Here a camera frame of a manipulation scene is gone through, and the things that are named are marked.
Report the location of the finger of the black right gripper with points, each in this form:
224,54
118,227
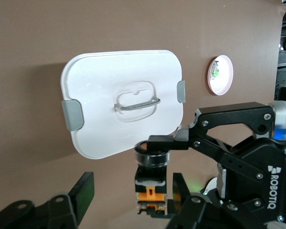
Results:
164,215

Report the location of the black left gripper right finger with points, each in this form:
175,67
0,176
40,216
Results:
195,214

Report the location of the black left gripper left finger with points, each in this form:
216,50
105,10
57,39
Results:
62,214

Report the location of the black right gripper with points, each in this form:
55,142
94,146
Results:
276,162

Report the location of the orange push-button switch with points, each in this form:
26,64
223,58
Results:
150,190

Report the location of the grey box latch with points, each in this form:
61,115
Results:
181,91
72,114

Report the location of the white lidded storage box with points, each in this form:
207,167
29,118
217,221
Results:
97,76

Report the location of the pink round plate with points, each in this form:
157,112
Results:
225,76

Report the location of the brown table cover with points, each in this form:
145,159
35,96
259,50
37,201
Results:
26,35

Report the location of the green push-button switch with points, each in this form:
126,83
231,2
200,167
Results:
215,72

